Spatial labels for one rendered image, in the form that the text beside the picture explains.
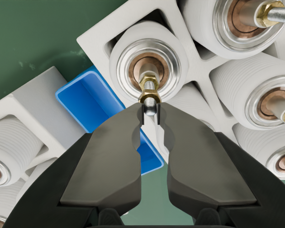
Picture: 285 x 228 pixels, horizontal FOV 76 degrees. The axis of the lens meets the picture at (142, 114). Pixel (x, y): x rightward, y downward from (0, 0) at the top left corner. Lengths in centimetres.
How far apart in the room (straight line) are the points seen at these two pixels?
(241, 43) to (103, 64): 19
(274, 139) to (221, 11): 21
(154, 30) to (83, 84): 33
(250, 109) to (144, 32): 16
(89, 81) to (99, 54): 22
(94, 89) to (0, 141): 25
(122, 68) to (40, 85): 26
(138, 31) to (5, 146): 28
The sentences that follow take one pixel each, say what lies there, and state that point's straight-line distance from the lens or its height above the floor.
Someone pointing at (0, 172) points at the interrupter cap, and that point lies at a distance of 39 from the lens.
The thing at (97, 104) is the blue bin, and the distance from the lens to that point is 53.
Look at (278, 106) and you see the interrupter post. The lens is 27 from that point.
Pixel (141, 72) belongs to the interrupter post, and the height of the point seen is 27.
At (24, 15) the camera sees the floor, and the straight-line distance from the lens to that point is 53.
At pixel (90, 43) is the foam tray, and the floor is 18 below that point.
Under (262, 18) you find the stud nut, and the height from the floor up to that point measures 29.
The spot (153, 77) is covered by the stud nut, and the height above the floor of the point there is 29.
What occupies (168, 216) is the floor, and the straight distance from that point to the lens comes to 92.
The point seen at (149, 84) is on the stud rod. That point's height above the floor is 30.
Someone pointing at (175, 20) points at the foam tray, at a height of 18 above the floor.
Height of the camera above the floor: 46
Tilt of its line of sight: 60 degrees down
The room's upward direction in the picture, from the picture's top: 179 degrees counter-clockwise
